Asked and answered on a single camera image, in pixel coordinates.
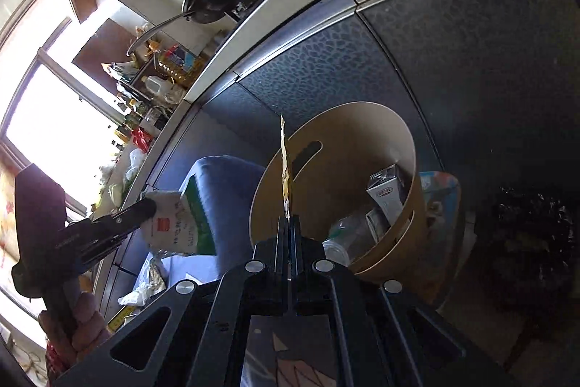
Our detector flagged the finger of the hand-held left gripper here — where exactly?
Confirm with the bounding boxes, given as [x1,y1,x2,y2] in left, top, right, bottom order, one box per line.
[67,197,157,248]
[77,233,133,269]

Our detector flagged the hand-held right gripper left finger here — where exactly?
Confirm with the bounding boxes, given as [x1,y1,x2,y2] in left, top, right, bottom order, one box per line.
[54,217,290,387]

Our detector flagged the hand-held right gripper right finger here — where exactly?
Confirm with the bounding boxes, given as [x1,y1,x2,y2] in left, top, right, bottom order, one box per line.
[290,217,517,387]

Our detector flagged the white green soft packet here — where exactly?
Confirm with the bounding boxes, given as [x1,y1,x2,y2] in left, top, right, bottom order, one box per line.
[140,174,219,257]

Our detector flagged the yellow snack wrapper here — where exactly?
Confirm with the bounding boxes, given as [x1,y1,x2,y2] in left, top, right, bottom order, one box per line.
[278,115,296,218]

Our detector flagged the beige round waste bin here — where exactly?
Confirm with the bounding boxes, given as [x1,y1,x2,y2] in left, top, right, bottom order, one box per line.
[249,101,427,285]

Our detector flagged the person's left forearm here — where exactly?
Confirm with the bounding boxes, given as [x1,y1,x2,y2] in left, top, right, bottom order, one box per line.
[43,339,77,387]

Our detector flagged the person's left hand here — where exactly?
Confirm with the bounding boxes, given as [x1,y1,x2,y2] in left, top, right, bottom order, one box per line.
[38,291,112,364]

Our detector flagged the white plastic bag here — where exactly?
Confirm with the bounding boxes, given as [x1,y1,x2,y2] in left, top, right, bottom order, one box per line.
[123,148,149,185]

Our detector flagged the clear plastic bottle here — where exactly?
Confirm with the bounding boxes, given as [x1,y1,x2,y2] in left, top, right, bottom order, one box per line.
[323,210,391,268]

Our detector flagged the yellow flat packet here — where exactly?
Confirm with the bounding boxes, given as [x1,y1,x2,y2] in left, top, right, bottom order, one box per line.
[106,304,142,334]

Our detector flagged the red plastic bag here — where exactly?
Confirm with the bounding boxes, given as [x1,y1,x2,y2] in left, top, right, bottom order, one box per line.
[130,128,153,155]

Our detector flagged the blue printed tablecloth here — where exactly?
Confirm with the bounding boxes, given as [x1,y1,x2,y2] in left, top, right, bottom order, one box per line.
[115,156,338,387]

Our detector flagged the window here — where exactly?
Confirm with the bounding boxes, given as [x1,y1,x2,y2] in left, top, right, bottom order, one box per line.
[0,0,139,324]

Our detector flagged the row of seasoning bottles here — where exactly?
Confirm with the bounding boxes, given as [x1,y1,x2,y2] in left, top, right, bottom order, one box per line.
[110,94,160,151]

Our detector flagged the white carton with red label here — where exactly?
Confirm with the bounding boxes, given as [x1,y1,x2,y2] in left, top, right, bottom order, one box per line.
[365,165,411,230]

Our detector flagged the black metal rack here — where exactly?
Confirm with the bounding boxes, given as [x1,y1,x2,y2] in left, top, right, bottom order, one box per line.
[115,52,183,116]

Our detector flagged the white plastic jug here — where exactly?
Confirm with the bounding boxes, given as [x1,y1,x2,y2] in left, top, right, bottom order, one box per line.
[140,75,176,103]

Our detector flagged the assorted food packets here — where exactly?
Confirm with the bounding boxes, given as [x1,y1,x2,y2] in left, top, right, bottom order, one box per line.
[100,23,158,80]

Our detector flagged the yellow cooking oil bottle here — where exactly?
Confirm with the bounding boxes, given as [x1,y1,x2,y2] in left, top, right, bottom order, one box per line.
[155,45,206,89]

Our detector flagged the steel container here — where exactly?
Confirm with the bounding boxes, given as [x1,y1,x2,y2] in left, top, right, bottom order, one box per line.
[205,30,230,58]

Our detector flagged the kitchen counter with dark doors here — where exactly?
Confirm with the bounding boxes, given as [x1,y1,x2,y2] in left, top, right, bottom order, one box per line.
[91,0,580,320]

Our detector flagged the black plastic bag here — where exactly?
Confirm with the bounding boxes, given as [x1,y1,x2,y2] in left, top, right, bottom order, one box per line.
[473,183,580,317]

